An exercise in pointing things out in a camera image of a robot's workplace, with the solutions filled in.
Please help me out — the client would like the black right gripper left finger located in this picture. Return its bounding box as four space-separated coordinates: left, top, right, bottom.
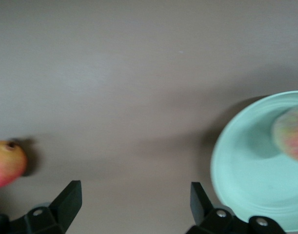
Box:
0 180 82 234

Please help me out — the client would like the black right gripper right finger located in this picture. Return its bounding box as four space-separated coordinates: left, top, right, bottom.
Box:
185 181 286 234

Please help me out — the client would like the red apple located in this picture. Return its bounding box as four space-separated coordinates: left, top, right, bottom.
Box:
0 139 29 190

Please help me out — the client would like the pale peach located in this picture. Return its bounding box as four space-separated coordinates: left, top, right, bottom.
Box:
272 104 298 162

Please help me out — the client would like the light green plate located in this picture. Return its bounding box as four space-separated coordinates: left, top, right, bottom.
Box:
210 90 298 232

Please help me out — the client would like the brown table cover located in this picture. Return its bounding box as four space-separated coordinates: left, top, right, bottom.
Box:
0 0 298 234

